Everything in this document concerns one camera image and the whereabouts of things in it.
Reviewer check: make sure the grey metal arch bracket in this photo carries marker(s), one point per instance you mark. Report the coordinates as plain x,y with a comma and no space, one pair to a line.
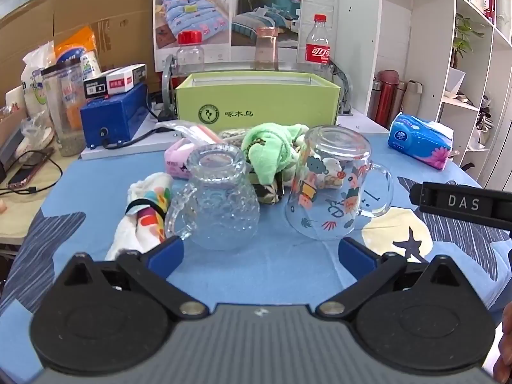
166,88
344,88

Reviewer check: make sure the person's right forearm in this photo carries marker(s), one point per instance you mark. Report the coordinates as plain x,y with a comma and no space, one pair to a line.
504,344

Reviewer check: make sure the pink printed wipes pack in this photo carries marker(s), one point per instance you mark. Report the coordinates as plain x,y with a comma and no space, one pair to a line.
178,162

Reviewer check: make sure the red thermos flask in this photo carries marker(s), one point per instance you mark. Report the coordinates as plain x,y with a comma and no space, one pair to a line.
387,100

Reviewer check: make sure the white shelf unit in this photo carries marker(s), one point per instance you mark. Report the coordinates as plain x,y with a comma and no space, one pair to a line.
436,48

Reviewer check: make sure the brown cardboard boxes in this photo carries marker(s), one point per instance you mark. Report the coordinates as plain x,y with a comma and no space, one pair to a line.
100,8

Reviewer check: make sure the orange and blue packet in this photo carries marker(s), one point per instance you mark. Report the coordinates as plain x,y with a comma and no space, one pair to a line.
78,50

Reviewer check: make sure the small black white box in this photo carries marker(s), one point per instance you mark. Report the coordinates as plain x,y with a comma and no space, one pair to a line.
96,87

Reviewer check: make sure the blue printed tablecloth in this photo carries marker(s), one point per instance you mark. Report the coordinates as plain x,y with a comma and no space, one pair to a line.
260,264

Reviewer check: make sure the smartphone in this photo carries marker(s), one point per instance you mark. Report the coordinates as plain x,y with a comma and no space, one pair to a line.
28,172

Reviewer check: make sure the clear jar with red lid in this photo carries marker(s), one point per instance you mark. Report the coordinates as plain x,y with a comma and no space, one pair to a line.
190,58

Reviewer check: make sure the green cardboard box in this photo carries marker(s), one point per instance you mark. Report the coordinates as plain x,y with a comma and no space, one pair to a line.
280,104

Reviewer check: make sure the pinkish glass bottle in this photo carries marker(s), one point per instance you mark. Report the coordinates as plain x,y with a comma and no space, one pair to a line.
267,50

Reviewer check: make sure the red spray can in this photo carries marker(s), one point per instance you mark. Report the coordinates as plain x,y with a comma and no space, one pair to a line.
489,4

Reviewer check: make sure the small black and white boxes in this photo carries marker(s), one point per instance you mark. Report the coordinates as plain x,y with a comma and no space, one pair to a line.
126,80

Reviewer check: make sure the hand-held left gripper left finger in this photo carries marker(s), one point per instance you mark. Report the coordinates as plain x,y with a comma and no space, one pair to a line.
166,254

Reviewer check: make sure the white plastic bag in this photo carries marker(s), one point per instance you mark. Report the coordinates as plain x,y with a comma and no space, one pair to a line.
36,80

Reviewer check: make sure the blue tissue pack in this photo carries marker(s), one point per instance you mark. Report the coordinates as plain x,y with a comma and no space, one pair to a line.
420,144

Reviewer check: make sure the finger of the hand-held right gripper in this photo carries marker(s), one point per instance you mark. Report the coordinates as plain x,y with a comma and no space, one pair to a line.
444,202

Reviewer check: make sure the grey brown flask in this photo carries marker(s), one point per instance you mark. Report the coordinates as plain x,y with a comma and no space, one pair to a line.
412,98

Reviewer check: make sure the colourful printed white cloth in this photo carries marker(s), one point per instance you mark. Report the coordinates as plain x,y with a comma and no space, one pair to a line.
136,232

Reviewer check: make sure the green knitted towel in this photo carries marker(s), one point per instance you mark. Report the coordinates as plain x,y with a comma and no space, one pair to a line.
264,152

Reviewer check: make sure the clear textured glass mug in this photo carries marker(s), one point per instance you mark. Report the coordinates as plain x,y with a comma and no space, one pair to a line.
220,208

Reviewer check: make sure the slim grey flask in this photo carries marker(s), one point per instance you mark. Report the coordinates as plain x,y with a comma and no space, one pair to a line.
373,100

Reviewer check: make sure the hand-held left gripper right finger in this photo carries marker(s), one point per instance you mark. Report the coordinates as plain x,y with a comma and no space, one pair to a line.
356,256

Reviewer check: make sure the green potted plant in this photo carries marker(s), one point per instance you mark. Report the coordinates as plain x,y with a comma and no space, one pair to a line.
464,40

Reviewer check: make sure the blue power supply box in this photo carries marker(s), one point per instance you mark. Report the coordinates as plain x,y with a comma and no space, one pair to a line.
116,116

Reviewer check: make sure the tall clear plastic jar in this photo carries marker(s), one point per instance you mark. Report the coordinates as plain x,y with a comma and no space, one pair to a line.
66,104

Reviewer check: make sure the cotton swab bag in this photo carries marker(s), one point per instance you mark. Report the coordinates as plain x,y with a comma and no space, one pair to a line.
234,134

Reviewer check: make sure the printed clear glass mug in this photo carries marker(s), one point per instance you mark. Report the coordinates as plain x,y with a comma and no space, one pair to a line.
328,192

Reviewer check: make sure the red label cola bottle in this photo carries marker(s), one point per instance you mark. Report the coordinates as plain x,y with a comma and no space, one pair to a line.
319,50

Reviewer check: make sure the bedding wall poster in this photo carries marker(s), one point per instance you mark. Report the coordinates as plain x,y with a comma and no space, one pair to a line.
224,12

